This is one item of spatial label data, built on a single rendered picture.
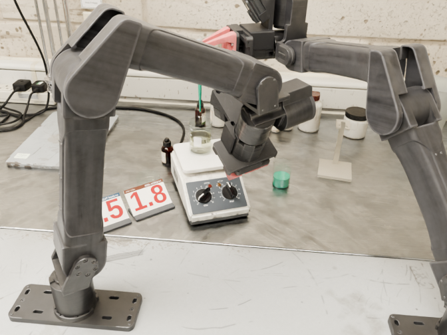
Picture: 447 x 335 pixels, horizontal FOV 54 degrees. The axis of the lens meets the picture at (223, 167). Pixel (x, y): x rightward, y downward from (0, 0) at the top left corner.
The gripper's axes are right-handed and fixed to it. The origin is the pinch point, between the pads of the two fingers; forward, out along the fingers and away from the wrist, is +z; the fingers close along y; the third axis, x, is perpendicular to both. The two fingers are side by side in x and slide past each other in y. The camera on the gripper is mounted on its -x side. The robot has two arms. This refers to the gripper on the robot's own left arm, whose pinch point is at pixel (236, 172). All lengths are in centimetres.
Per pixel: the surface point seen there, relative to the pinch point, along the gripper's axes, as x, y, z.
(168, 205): -4.0, 12.1, 13.1
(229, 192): 1.0, 1.1, 6.3
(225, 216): 4.7, 3.6, 8.4
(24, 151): -37, 36, 27
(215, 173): -4.5, 1.2, 7.5
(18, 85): -69, 32, 39
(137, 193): -8.4, 17.4, 11.5
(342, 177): 5.8, -28.6, 13.4
